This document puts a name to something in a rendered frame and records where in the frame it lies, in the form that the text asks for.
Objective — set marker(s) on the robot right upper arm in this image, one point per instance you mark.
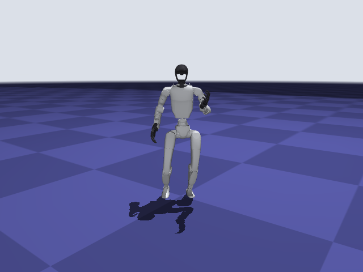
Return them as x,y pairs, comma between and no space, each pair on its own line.
162,99

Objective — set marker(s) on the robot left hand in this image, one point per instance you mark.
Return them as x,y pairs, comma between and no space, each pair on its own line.
205,101

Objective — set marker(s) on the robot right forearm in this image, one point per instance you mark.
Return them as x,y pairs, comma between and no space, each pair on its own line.
157,117

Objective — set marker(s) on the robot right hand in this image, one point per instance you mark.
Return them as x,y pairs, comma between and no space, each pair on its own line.
153,131

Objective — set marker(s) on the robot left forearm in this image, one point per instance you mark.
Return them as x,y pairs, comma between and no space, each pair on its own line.
205,110

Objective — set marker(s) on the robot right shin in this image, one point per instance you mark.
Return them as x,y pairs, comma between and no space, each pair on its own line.
165,179

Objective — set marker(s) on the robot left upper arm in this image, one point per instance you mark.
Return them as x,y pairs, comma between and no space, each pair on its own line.
198,92

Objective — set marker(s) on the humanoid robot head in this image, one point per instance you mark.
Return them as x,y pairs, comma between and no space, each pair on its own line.
181,69

